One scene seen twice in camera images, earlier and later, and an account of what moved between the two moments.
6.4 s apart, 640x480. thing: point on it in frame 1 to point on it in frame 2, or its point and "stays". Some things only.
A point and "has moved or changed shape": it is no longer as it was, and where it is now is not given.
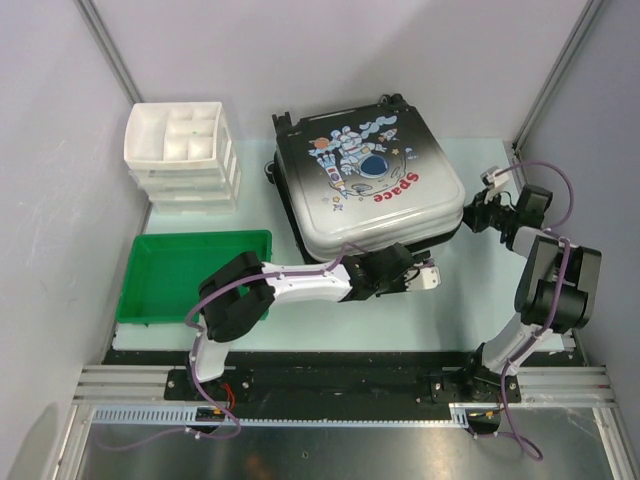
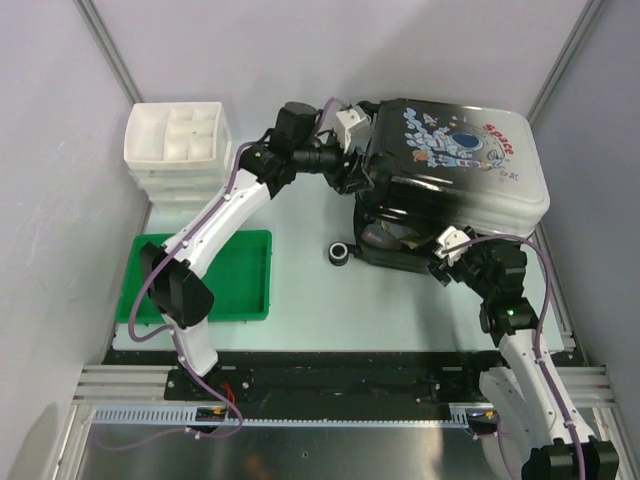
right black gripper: (473, 213) to (440, 268)
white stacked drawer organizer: (182, 156) stays
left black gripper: (401, 287) to (348, 175)
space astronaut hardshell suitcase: (362, 179) has moved or changed shape
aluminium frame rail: (566, 385) stays
